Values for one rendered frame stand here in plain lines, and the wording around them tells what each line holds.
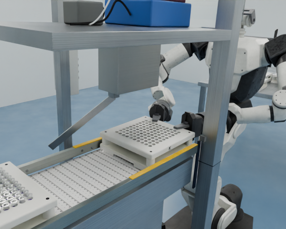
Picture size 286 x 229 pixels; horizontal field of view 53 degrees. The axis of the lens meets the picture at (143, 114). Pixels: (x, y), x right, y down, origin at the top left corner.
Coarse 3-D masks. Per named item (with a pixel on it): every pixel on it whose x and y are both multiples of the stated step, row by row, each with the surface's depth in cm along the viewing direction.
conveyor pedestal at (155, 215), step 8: (152, 208) 101; (160, 208) 105; (144, 216) 98; (152, 216) 102; (160, 216) 106; (128, 224) 93; (136, 224) 96; (144, 224) 100; (152, 224) 104; (160, 224) 108
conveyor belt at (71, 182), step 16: (80, 160) 97; (96, 160) 98; (112, 160) 98; (32, 176) 87; (48, 176) 87; (64, 176) 87; (80, 176) 88; (96, 176) 88; (112, 176) 89; (128, 176) 89; (64, 192) 80; (80, 192) 80; (96, 192) 80; (64, 208) 73
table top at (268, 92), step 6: (270, 72) 309; (198, 84) 248; (204, 84) 245; (270, 84) 251; (276, 84) 253; (264, 90) 228; (270, 90) 228; (276, 90) 229; (258, 96) 221; (264, 96) 218; (270, 96) 216
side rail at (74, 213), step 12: (180, 156) 97; (156, 168) 88; (168, 168) 94; (132, 180) 81; (144, 180) 85; (108, 192) 75; (120, 192) 78; (84, 204) 69; (96, 204) 72; (60, 216) 65; (72, 216) 67; (36, 228) 61; (48, 228) 63; (60, 228) 65
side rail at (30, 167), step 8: (88, 144) 102; (96, 144) 105; (64, 152) 95; (72, 152) 97; (80, 152) 100; (40, 160) 89; (48, 160) 91; (56, 160) 93; (64, 160) 96; (24, 168) 85; (32, 168) 87; (40, 168) 90
